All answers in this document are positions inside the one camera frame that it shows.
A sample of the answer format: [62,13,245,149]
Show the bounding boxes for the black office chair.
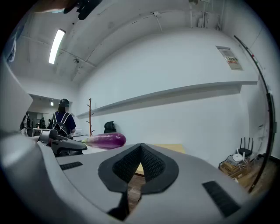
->
[104,121,117,134]

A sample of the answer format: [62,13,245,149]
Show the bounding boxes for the long ceiling light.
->
[48,28,66,65]

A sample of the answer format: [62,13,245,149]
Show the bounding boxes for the paper wall notice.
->
[215,45,244,71]

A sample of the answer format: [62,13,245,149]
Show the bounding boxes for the cardboard boxes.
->
[218,160,243,177]

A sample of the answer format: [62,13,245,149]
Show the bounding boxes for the wooden coat rack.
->
[86,98,95,137]

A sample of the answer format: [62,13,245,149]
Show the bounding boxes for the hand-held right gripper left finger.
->
[56,143,142,221]

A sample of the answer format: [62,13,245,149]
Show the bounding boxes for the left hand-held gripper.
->
[26,128,88,157]

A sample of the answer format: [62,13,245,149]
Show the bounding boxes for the purple eggplant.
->
[82,132,127,151]

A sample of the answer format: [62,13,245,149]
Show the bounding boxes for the long white wall shelf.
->
[76,80,259,120]

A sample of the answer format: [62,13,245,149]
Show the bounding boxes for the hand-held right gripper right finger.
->
[128,143,250,224]

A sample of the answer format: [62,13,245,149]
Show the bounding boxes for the black metal stand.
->
[233,35,277,193]

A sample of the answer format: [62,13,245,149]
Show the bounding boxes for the black head-worn camera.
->
[63,0,103,21]

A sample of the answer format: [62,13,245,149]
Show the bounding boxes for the black router with antennas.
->
[237,137,255,157]

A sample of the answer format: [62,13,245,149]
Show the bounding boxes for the white ceiling pipes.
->
[189,0,224,30]

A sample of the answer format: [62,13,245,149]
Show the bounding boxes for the person's face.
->
[32,0,73,13]

